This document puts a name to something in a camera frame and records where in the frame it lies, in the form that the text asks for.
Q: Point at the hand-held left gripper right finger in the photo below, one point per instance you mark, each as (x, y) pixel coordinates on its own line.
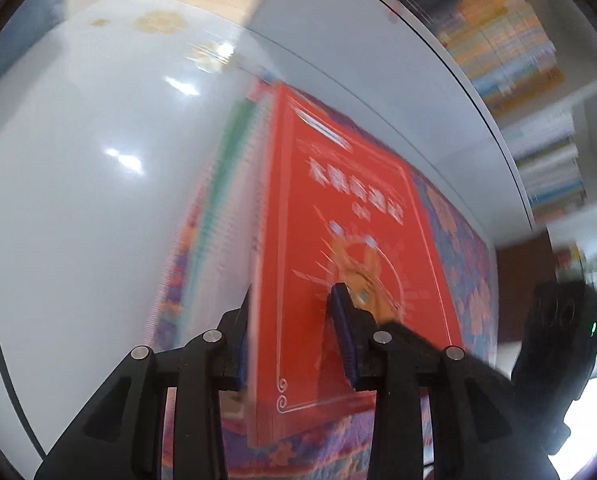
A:
(343, 340)

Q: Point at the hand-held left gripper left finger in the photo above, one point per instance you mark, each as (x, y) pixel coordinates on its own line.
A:
(241, 360)

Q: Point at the red book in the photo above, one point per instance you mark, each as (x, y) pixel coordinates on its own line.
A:
(358, 200)

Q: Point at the stack of books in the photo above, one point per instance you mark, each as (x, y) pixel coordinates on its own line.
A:
(228, 185)

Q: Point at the row of orange yellow books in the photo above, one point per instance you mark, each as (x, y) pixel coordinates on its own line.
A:
(508, 45)

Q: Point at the brown wooden board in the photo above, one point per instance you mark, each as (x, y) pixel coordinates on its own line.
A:
(523, 285)

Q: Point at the floral blanket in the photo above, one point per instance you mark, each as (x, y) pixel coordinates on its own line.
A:
(458, 260)

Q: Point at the white bookshelf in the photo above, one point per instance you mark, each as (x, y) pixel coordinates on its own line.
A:
(378, 60)

